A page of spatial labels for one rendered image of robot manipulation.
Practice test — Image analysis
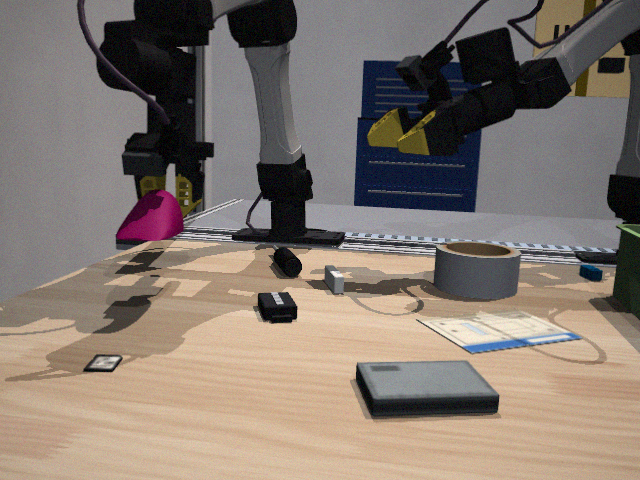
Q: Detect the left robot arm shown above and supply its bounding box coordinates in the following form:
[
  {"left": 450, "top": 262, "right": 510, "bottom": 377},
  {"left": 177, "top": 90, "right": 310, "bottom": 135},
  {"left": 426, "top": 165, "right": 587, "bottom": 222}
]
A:
[{"left": 394, "top": 0, "right": 640, "bottom": 225}]

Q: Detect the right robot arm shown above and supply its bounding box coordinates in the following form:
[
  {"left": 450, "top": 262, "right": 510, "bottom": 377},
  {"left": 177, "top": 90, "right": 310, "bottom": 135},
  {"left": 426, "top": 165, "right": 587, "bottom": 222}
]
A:
[{"left": 99, "top": 0, "right": 345, "bottom": 245}]

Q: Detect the grey roll of tape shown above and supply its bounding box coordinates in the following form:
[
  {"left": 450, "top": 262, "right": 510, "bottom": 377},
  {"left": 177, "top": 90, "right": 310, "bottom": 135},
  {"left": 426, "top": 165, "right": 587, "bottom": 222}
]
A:
[{"left": 433, "top": 241, "right": 521, "bottom": 299}]

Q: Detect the white paper sheet with blue stripe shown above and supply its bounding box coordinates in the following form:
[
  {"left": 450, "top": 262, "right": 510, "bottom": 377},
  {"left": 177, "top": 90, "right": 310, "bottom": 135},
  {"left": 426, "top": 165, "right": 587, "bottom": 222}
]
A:
[{"left": 416, "top": 308, "right": 583, "bottom": 354}]

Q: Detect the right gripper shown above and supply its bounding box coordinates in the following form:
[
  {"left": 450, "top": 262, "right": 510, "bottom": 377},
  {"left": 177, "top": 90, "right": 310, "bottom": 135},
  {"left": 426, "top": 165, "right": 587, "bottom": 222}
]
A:
[{"left": 134, "top": 101, "right": 214, "bottom": 219}]

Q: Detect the black-handled screwdriver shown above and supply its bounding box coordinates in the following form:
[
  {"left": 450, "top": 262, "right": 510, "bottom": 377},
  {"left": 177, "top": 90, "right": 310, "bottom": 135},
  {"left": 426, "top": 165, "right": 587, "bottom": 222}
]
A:
[{"left": 272, "top": 245, "right": 302, "bottom": 277}]

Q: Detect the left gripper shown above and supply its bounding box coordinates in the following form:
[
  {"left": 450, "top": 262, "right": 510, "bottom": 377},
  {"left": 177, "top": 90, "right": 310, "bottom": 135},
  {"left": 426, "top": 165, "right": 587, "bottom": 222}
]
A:
[{"left": 367, "top": 92, "right": 483, "bottom": 156}]

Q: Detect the green plastic tray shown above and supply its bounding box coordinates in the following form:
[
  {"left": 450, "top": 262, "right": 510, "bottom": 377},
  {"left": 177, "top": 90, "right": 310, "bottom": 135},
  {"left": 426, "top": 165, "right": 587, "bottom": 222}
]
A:
[{"left": 612, "top": 224, "right": 640, "bottom": 320}]

